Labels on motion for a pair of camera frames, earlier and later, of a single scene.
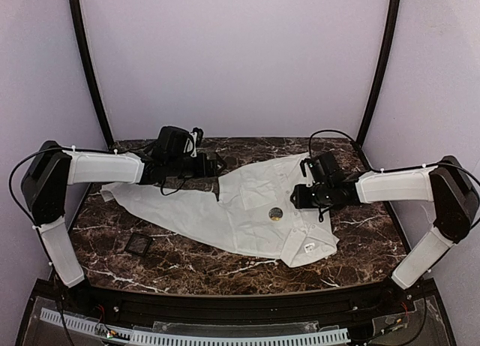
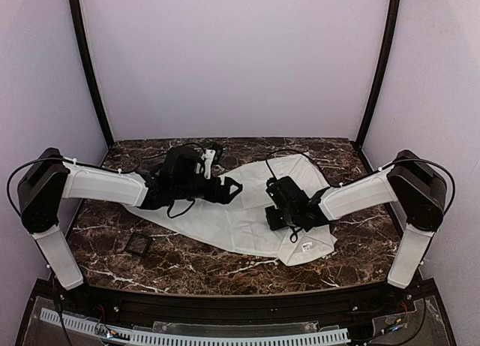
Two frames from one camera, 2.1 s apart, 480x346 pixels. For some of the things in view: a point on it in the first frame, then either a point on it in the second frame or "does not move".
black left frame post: (77, 21) does not move
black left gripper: (207, 164) -> (220, 189)
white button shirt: (254, 212) does not move
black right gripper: (298, 199) -> (274, 218)
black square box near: (138, 244) does not move
